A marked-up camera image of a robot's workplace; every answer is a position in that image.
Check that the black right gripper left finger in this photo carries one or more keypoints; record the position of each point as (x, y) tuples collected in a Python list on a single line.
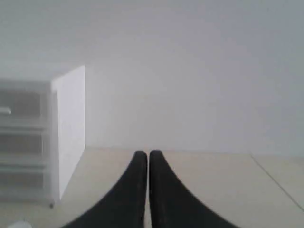
[(123, 206)]

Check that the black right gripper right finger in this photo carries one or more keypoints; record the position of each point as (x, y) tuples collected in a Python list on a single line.
[(172, 205)]

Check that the teal bottle with white cap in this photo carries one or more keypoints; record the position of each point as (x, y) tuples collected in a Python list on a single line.
[(20, 224)]

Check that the clear bottom wide drawer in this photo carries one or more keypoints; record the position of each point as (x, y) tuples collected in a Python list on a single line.
[(24, 184)]

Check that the clear wide drawer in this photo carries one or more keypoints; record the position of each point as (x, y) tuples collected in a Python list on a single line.
[(24, 148), (24, 184)]

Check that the white plastic drawer cabinet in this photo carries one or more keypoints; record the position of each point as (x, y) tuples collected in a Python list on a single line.
[(67, 129)]

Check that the clear middle wide drawer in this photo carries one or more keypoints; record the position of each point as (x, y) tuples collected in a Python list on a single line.
[(24, 148)]

